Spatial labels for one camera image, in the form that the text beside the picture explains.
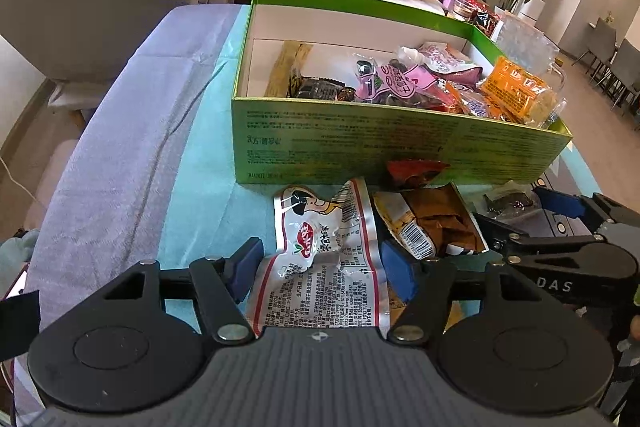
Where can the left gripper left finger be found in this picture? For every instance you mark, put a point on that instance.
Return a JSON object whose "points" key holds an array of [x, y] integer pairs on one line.
{"points": [[220, 285]]}

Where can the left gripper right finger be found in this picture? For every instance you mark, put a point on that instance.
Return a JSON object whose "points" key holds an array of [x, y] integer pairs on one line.
{"points": [[425, 287]]}

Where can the brown barcode snack packet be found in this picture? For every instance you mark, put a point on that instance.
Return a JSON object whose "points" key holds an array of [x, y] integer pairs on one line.
{"points": [[430, 222]]}

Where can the white red snack packet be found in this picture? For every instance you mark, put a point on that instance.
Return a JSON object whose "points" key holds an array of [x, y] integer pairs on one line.
{"points": [[327, 272]]}

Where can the pink white snack pouch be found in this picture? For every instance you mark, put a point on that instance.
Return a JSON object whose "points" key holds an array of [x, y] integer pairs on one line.
{"points": [[444, 61]]}

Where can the small dark foil snack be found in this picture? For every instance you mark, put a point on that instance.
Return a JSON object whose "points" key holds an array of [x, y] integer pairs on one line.
{"points": [[510, 205]]}

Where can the colourful table mat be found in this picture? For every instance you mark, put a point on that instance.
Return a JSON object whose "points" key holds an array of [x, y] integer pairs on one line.
{"points": [[208, 213]]}

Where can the orange bread packet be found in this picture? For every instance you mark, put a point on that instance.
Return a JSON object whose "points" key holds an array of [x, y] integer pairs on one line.
{"points": [[529, 99]]}

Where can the grey dining chair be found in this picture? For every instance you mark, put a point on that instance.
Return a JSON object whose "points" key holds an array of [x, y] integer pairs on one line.
{"points": [[601, 45]]}

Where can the clear glass mug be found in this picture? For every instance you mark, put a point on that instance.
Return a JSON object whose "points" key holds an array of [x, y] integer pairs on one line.
{"points": [[530, 48]]}

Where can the green cardboard box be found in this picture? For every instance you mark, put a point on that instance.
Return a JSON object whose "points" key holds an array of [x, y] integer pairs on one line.
{"points": [[278, 139]]}

